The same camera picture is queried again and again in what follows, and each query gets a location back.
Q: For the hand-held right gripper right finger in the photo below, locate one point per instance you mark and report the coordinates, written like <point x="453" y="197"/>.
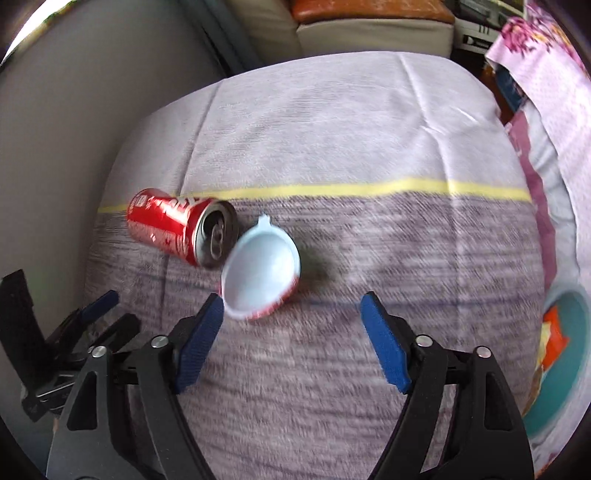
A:
<point x="385" y="341"/>

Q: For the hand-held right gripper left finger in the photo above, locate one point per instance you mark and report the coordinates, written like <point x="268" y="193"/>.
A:
<point x="198" y="341"/>

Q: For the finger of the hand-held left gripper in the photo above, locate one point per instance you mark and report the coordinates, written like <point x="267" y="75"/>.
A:
<point x="122" y="330"/>
<point x="99" y="304"/>

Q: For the white plastic cup red outside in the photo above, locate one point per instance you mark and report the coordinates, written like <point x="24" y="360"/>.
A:
<point x="258" y="272"/>

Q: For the red drink can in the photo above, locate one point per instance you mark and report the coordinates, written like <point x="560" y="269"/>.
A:
<point x="161" y="217"/>

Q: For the orange snack wrapper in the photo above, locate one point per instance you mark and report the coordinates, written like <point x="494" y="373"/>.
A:
<point x="551" y="341"/>

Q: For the teal plastic bin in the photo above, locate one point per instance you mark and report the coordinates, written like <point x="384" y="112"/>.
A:
<point x="568" y="369"/>

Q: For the purple striped tablecloth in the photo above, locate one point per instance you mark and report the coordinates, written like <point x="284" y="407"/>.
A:
<point x="346" y="230"/>

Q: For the cream and orange sofa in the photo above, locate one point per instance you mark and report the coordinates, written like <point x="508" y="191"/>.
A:
<point x="369" y="37"/>

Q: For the pink floral blanket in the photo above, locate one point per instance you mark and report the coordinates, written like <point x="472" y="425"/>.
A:
<point x="545" y="69"/>

